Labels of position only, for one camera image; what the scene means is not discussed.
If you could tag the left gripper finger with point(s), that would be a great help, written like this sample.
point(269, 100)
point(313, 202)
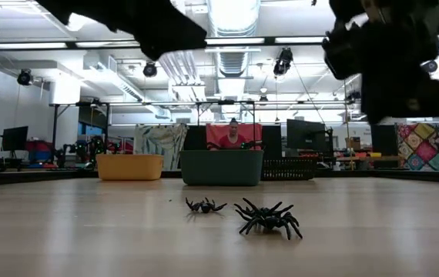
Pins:
point(173, 38)

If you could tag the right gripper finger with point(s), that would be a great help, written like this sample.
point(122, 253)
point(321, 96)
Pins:
point(400, 100)

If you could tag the teal plastic bin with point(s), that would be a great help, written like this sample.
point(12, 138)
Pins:
point(221, 169)

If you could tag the black plastic toy spider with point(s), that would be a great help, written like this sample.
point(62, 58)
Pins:
point(205, 207)
point(269, 221)

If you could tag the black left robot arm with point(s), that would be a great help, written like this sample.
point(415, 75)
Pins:
point(55, 9)

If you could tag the black ceiling spotlight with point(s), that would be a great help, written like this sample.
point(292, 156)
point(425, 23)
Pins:
point(283, 61)
point(352, 96)
point(431, 66)
point(150, 69)
point(25, 77)

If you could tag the black computer monitor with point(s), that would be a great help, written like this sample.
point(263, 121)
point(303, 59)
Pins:
point(15, 138)
point(383, 140)
point(195, 137)
point(271, 136)
point(306, 134)

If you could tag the colourful patchwork quilt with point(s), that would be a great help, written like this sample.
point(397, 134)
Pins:
point(429, 146)

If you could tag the cardboard box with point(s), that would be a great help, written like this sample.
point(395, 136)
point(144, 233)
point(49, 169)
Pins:
point(354, 143)

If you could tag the wooden desk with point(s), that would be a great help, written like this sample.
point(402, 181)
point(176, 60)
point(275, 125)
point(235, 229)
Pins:
point(369, 158)

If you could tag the leaf print curtain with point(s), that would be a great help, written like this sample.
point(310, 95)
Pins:
point(160, 144)

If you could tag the black beam with light strips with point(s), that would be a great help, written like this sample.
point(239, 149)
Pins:
point(19, 45)

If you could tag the person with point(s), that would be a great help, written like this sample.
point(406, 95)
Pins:
point(233, 140)

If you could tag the red fabric backdrop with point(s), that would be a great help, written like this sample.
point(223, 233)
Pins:
point(254, 132)

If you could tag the black mesh plastic basket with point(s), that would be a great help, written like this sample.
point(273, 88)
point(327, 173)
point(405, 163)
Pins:
point(292, 169)

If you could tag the orange plastic bin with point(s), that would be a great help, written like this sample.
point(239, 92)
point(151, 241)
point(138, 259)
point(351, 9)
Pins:
point(129, 167)

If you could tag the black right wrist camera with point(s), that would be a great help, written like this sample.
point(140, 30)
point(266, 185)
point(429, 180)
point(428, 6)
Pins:
point(340, 52)

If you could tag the black metal rack frame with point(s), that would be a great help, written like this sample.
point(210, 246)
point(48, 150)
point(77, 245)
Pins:
point(54, 123)

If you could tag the black aluminium table frame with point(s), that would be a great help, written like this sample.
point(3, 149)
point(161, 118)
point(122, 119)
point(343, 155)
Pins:
point(31, 177)

